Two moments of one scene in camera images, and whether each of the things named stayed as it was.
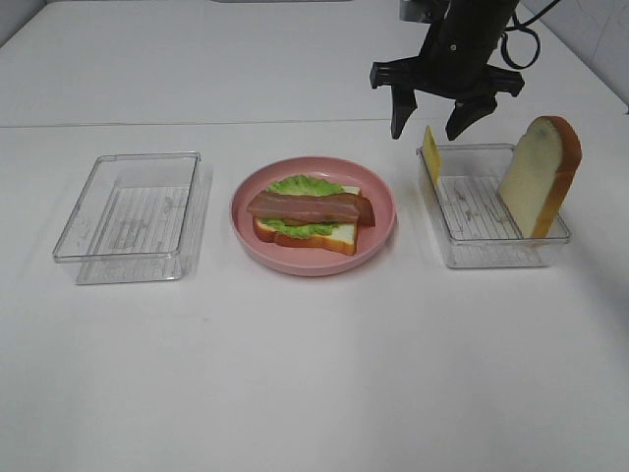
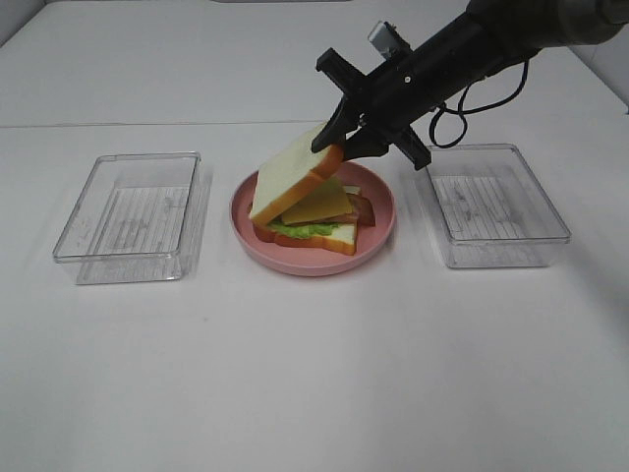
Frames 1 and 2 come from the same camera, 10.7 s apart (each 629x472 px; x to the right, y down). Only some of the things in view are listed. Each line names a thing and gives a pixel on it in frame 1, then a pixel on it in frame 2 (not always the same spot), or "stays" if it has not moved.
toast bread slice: x=542 y=175 to x=293 y=172
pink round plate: x=310 y=261 stays
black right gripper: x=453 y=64 to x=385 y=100
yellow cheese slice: x=432 y=153 to x=329 y=200
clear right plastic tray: x=473 y=226 stays
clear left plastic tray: x=142 y=218 stays
